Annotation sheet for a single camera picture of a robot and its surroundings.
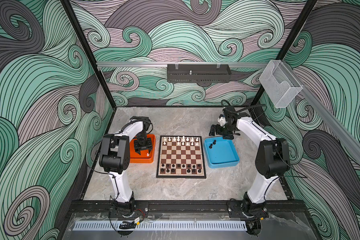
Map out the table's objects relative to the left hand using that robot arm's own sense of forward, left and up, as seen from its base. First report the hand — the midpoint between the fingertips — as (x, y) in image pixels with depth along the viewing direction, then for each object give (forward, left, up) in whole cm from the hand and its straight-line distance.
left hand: (146, 150), depth 90 cm
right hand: (+9, -44, +5) cm, 45 cm away
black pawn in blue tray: (+5, -41, -3) cm, 42 cm away
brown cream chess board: (-3, -22, -2) cm, 22 cm away
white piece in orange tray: (-1, -1, -3) cm, 3 cm away
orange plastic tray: (-2, 0, -4) cm, 4 cm away
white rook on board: (+10, -11, -2) cm, 15 cm away
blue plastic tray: (+1, -47, -2) cm, 47 cm away
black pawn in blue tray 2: (+9, -44, -3) cm, 45 cm away
